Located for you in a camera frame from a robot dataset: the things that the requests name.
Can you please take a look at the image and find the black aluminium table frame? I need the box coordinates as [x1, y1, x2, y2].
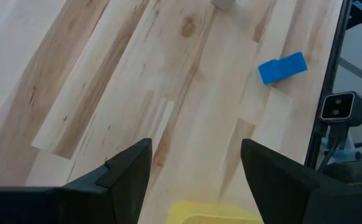
[304, 0, 353, 167]

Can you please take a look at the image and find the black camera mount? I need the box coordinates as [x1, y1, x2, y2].
[325, 124, 350, 150]

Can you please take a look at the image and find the small black depth camera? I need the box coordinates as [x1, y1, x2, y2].
[319, 91, 362, 128]

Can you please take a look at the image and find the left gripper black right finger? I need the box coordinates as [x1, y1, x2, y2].
[241, 138, 362, 224]

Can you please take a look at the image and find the blue arch block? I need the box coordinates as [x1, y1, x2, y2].
[257, 51, 308, 85]

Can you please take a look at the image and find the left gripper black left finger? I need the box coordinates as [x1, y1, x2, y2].
[0, 138, 153, 224]

